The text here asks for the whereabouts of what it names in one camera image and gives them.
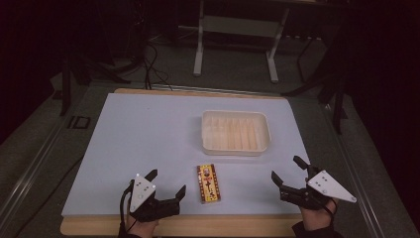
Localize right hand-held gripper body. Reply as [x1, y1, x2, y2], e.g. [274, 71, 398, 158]
[279, 169, 359, 211]

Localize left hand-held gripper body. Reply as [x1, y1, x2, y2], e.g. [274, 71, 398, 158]
[129, 173, 181, 223]

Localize person's right hand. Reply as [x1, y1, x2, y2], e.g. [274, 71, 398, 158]
[301, 198, 339, 232]

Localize person's left hand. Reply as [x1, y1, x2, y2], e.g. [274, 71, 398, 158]
[126, 213, 160, 238]

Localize red and yellow snack packet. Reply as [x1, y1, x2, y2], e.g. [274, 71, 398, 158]
[196, 163, 222, 204]

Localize pale blue table mat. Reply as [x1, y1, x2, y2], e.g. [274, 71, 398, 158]
[60, 92, 312, 218]

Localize white plastic tray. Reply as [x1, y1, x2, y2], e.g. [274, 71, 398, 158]
[200, 109, 272, 158]

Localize black metal stand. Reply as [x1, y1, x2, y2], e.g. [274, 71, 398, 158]
[280, 36, 350, 135]
[58, 49, 133, 117]

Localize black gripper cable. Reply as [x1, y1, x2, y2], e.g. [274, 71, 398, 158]
[118, 179, 137, 238]

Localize metal floor rail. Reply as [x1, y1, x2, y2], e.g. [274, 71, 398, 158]
[321, 102, 387, 238]
[0, 108, 75, 226]

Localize black rectangular floor bracket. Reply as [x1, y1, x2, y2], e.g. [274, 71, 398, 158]
[66, 115, 91, 130]

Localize thin black floor cable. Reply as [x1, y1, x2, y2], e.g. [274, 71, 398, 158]
[13, 158, 83, 238]

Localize white metal table frame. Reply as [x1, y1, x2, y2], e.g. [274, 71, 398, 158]
[192, 0, 292, 84]

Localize black floor cables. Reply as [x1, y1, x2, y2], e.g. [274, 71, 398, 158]
[142, 42, 174, 91]

